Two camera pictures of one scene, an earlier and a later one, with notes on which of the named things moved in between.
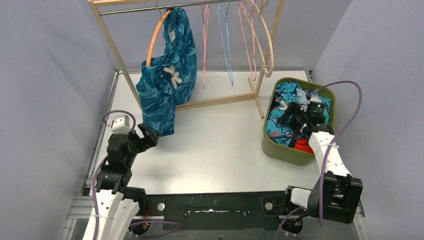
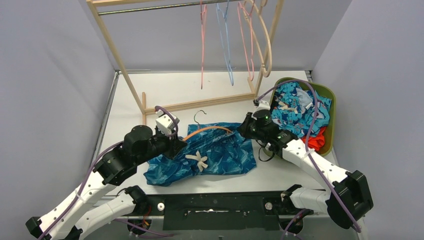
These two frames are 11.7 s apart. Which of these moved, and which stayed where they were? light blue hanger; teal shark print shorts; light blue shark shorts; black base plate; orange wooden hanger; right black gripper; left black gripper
Moved: left black gripper; right black gripper; orange wooden hanger; teal shark print shorts
Stayed: black base plate; light blue shark shorts; light blue hanger
